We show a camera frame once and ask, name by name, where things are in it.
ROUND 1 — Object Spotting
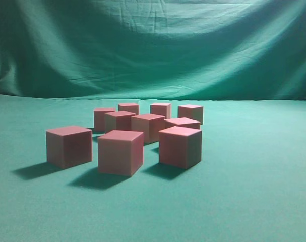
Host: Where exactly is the pink cube column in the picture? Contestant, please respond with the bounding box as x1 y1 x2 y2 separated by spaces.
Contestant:
177 104 204 124
94 107 116 132
131 113 165 144
104 111 136 133
118 103 139 115
98 130 144 176
45 126 93 169
150 102 171 119
164 117 201 129
159 126 202 169

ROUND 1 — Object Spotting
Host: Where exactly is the green cloth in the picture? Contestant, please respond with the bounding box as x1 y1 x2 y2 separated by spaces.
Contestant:
0 1 306 241

